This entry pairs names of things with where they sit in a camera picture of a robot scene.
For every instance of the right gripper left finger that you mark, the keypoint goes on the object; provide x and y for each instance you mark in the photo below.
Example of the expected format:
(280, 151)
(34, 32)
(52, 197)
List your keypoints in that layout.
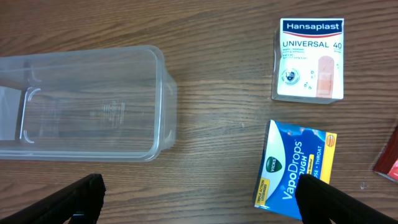
(79, 202)

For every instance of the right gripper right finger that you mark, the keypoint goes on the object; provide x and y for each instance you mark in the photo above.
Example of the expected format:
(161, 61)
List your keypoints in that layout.
(320, 203)

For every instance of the blue Vicks VapoDrops box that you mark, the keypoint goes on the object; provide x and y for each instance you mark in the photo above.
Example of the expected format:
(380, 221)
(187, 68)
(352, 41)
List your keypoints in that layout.
(289, 152)

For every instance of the white Hansaplast plaster box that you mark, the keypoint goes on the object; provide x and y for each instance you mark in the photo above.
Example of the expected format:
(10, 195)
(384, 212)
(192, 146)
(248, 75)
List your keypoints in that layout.
(309, 60)

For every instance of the clear plastic container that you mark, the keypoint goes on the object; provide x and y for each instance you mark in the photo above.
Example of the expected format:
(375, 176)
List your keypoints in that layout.
(111, 105)

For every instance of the red medicine box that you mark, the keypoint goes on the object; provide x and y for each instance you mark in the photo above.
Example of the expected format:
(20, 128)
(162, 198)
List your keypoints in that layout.
(386, 165)

